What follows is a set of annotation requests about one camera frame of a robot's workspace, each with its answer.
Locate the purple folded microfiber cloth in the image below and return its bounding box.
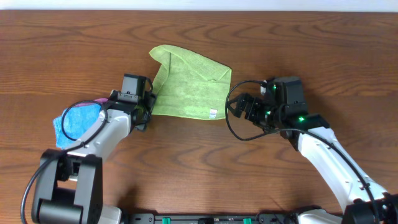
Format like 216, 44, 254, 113
72, 98, 108, 107

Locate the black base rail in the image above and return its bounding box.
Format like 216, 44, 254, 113
121, 213, 299, 224

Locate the blue folded microfiber cloth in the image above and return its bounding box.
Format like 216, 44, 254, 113
53, 105, 101, 149

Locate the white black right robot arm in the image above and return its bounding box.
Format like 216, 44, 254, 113
225, 93, 397, 224

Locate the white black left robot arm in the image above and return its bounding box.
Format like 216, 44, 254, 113
28, 90, 157, 224

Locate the green microfiber cloth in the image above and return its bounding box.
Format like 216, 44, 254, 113
149, 45, 232, 120

